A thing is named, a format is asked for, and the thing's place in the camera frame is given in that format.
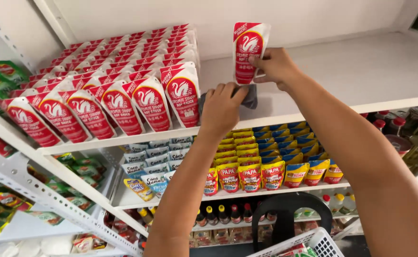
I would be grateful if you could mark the person's left hand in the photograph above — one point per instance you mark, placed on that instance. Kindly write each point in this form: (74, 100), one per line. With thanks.
(221, 114)

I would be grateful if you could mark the person's right hand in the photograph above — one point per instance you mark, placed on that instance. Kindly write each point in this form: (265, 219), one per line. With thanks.
(278, 67)

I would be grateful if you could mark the grey cleaning cloth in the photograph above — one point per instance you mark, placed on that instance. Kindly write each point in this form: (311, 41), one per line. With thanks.
(250, 100)

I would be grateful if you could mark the red white sauce pouch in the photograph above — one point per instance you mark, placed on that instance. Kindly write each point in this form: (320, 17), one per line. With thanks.
(246, 42)

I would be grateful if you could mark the rows of yellow ketchup packs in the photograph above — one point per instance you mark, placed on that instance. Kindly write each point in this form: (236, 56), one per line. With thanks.
(237, 167)

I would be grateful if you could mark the white shelf unit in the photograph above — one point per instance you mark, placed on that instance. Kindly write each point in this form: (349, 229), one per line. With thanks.
(337, 71)

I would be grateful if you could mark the rows of white blue packs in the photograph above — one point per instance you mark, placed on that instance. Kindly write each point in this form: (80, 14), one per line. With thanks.
(155, 160)

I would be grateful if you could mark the rows of blue yellow packs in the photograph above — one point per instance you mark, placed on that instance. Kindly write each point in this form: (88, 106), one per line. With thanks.
(294, 153)

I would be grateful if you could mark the row of dark sauce bottles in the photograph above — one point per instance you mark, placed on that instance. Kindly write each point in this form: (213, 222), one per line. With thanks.
(226, 214)

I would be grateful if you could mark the rows of red sauce packs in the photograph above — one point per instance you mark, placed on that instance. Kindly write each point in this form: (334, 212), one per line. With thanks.
(123, 82)

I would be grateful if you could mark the row of beige packets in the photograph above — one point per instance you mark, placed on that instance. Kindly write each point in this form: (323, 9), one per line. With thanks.
(230, 235)

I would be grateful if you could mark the side shelf with red-capped bottles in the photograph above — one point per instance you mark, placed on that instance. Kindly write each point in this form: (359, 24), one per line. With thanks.
(405, 135)

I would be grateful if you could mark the row of clear plastic bottles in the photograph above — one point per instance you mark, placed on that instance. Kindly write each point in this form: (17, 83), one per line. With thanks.
(337, 203)

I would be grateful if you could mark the packets in basket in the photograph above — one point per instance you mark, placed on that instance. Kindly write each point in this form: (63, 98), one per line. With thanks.
(296, 251)

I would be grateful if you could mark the white plastic basket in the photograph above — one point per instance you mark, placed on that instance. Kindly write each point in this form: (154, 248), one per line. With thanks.
(312, 244)

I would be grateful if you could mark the white perforated rack with packets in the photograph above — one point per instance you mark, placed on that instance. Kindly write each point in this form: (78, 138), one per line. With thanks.
(33, 185)

